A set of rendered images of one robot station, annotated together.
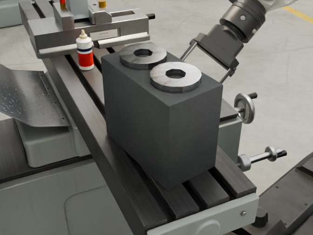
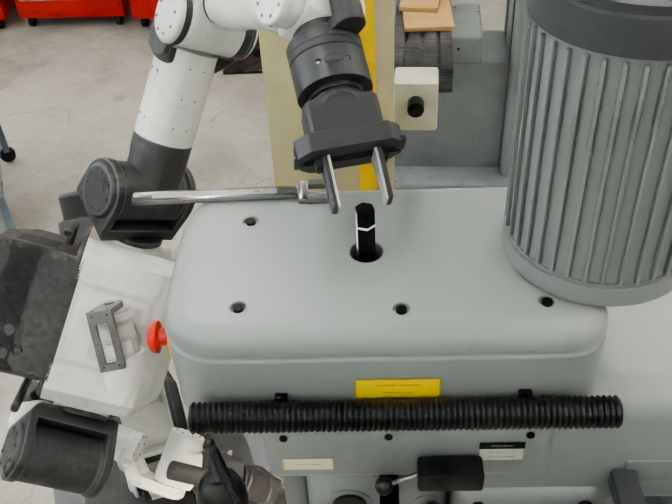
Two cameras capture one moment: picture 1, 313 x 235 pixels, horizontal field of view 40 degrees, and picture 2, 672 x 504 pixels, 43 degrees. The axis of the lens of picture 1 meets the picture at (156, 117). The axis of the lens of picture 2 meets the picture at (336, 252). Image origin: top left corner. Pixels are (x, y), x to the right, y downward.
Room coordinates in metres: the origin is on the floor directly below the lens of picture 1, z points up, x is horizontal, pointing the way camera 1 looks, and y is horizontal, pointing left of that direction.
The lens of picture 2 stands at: (1.74, 0.48, 2.51)
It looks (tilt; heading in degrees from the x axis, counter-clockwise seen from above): 40 degrees down; 208
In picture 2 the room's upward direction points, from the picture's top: 3 degrees counter-clockwise
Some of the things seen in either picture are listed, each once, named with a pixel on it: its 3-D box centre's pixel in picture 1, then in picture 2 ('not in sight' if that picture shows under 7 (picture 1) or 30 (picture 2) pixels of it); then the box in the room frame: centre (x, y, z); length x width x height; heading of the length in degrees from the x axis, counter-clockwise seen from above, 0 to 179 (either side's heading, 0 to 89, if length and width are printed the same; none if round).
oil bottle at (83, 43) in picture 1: (84, 49); not in sight; (1.06, 0.19, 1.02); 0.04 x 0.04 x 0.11
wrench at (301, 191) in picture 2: not in sight; (232, 194); (1.05, -0.02, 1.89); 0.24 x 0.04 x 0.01; 116
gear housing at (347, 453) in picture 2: not in sight; (403, 376); (1.07, 0.21, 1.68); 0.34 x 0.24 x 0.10; 115
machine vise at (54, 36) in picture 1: (88, 23); not in sight; (1.24, 0.21, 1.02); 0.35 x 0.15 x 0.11; 113
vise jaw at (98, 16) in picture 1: (96, 10); not in sight; (1.25, 0.18, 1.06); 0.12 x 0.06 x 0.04; 23
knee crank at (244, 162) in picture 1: (261, 156); not in sight; (1.18, -0.37, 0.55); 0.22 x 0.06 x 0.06; 115
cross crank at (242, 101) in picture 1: (235, 110); not in sight; (1.29, -0.29, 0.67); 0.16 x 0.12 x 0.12; 115
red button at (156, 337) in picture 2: not in sight; (161, 336); (1.19, -0.06, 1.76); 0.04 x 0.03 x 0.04; 25
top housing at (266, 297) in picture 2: not in sight; (380, 302); (1.08, 0.18, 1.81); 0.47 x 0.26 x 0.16; 115
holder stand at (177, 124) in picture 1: (158, 108); not in sight; (0.70, 0.00, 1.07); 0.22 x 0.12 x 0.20; 36
